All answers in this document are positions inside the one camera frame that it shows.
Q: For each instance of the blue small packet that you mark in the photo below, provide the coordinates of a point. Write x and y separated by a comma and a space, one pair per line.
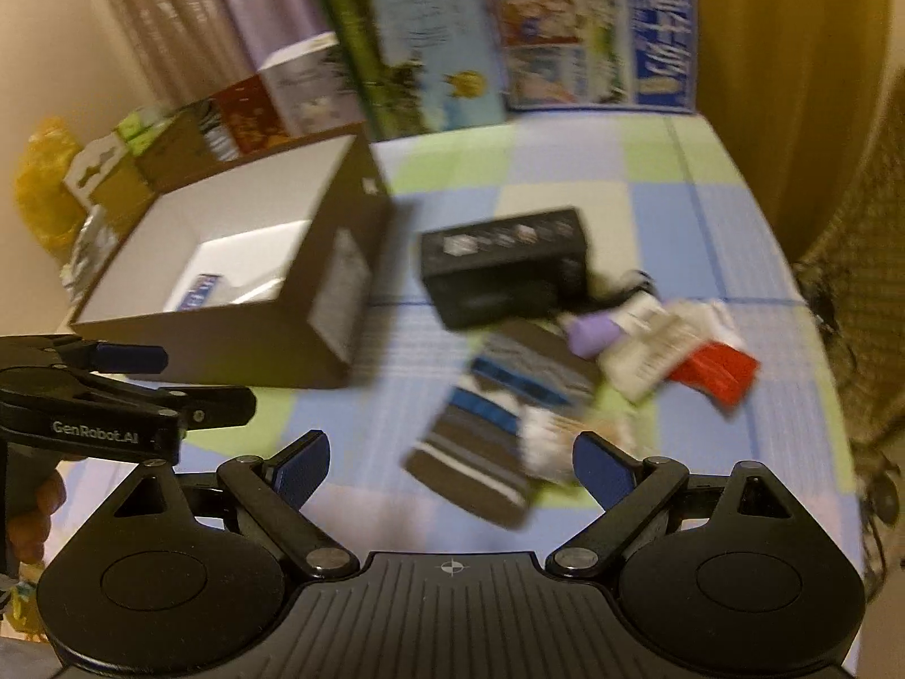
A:
201, 291

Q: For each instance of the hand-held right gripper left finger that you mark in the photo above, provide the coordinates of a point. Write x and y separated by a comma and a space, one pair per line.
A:
305, 470

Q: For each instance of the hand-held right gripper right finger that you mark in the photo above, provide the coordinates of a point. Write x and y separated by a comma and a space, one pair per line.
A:
599, 470

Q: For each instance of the white printed packet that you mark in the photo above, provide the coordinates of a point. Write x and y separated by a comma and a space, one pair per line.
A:
647, 346

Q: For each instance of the purple striped curtain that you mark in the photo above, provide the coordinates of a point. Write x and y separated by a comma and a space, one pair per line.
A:
212, 0

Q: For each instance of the white and kraft box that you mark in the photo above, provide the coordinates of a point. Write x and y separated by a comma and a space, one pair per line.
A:
102, 173

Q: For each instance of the silver foil bag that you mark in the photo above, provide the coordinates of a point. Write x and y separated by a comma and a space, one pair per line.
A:
88, 254

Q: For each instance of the green blue milk carton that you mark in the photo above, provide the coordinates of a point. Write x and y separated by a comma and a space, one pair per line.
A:
417, 49

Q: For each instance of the checked bed sheet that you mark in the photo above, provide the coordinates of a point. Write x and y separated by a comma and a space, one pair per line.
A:
707, 226

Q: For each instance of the pile of foil wrappers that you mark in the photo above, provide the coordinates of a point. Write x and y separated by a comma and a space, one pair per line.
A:
18, 608

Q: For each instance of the white gift box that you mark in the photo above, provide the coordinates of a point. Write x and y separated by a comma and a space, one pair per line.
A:
314, 88

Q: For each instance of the yellow plastic bag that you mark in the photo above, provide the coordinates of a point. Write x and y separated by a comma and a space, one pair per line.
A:
46, 177

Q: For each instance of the purple small packet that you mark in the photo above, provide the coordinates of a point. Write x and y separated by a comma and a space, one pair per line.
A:
594, 336

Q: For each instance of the brown kraft box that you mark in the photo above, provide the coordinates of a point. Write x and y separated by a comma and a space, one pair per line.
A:
177, 152

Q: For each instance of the brown woven cloth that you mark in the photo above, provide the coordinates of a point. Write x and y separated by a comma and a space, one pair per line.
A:
855, 283

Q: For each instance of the red snack packet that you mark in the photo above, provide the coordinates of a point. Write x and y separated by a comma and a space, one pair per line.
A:
714, 375

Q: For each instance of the red patterned box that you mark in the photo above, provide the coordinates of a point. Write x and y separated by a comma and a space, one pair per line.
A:
251, 117

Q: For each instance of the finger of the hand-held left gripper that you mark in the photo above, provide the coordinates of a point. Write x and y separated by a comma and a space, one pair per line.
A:
131, 359
212, 407

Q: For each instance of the blue cartoon printed carton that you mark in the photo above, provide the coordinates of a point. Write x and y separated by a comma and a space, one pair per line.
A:
587, 42

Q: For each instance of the yellow curtain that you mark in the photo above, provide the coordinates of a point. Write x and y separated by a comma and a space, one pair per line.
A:
778, 49

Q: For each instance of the brown cardboard box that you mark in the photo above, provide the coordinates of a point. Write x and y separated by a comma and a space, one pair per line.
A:
240, 276

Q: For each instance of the black rectangular box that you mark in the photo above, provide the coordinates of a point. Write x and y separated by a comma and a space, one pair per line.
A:
505, 269

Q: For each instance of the green small box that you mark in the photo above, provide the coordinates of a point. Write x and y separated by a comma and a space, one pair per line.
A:
141, 129

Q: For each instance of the person's left hand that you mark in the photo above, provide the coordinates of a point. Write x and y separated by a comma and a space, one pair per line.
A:
35, 520

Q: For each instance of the brown blue striped packet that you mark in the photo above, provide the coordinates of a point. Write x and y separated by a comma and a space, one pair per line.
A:
488, 403

